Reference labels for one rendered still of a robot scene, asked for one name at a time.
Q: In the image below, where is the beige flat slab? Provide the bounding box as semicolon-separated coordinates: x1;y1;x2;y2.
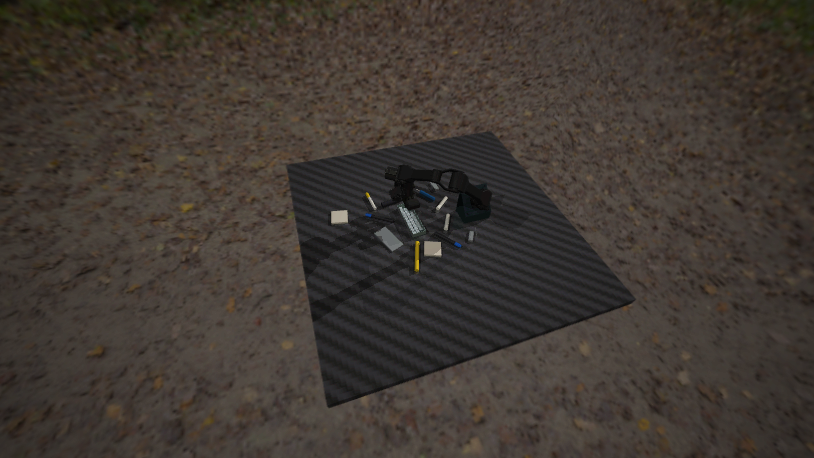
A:
331;210;348;224

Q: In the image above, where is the grey keyboard with white letter keys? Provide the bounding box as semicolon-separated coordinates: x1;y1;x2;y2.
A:
397;204;426;238

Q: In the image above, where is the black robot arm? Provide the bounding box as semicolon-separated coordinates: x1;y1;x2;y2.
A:
385;165;492;210

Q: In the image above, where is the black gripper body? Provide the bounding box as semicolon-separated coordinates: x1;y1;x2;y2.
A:
394;182;420;210

